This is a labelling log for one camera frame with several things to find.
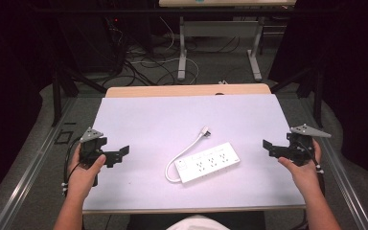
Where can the dark computer tower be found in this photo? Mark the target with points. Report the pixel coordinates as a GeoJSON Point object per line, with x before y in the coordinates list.
{"type": "Point", "coordinates": [89, 44]}

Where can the black metal stand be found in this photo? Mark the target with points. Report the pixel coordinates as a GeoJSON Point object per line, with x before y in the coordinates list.
{"type": "Point", "coordinates": [317, 96]}
{"type": "Point", "coordinates": [57, 96]}

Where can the metal floor rail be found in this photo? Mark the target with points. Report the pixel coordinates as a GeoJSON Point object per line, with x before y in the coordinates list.
{"type": "Point", "coordinates": [28, 172]}
{"type": "Point", "coordinates": [341, 182]}

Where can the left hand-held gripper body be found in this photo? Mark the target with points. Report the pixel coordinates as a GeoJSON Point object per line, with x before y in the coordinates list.
{"type": "Point", "coordinates": [91, 148]}

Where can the white power strip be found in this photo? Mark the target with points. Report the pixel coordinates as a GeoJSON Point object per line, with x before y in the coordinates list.
{"type": "Point", "coordinates": [209, 163]}

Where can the pale lavender table mat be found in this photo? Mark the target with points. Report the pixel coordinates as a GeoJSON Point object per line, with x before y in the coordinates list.
{"type": "Point", "coordinates": [159, 127]}

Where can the black square floor frame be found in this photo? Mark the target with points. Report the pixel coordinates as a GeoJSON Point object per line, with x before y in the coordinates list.
{"type": "Point", "coordinates": [64, 137]}

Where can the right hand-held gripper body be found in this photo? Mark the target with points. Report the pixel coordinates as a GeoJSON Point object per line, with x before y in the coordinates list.
{"type": "Point", "coordinates": [300, 148]}

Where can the person's dark trousers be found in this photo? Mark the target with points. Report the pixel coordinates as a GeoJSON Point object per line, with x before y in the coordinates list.
{"type": "Point", "coordinates": [147, 222]}

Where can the wooden table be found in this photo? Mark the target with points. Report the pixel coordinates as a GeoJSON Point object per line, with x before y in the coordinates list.
{"type": "Point", "coordinates": [185, 90]}

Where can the person's white shirt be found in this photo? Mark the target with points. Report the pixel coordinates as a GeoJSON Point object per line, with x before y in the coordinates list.
{"type": "Point", "coordinates": [198, 223]}

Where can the white desk with metal legs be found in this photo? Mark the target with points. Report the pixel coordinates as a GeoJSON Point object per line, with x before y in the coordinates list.
{"type": "Point", "coordinates": [220, 28]}

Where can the person's right hand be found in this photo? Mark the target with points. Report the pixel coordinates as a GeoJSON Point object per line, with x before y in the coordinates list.
{"type": "Point", "coordinates": [303, 175]}

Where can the dark curtain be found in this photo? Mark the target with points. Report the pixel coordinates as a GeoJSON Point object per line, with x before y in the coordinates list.
{"type": "Point", "coordinates": [354, 73]}
{"type": "Point", "coordinates": [9, 80]}

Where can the person's left hand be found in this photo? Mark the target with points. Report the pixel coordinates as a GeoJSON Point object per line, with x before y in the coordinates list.
{"type": "Point", "coordinates": [83, 177]}

